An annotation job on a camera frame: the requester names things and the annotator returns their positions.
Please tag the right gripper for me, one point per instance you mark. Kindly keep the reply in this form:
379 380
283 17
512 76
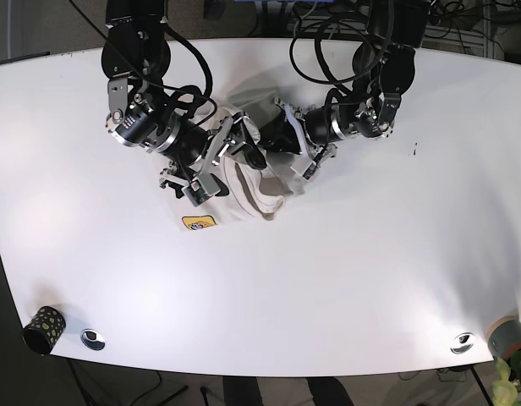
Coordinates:
191 151

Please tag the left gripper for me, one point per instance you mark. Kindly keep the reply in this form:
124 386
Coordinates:
302 131

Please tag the white printed T-shirt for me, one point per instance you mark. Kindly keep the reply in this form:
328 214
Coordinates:
252 193

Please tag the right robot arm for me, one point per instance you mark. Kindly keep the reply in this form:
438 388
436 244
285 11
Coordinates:
145 113

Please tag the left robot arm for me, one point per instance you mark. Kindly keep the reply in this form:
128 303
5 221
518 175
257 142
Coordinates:
365 103

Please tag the left silver table grommet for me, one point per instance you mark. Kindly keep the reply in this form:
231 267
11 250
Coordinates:
92 340

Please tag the silver table grommet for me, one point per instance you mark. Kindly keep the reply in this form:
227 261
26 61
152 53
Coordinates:
92 340
462 343

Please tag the black gold-spotted cup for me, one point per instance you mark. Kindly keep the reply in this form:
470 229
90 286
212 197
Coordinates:
43 331

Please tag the right silver table grommet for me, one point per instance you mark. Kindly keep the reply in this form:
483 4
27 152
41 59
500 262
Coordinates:
462 343

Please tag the grey plant pot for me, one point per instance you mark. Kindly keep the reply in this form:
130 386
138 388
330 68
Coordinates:
504 337

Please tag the green potted plant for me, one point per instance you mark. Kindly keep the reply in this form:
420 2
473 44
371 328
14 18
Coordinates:
507 388

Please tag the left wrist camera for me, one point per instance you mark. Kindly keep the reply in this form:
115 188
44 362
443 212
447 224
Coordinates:
304 167

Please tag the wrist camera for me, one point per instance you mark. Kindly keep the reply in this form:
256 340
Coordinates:
304 167
201 189

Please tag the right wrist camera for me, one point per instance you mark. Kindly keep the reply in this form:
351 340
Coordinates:
201 189

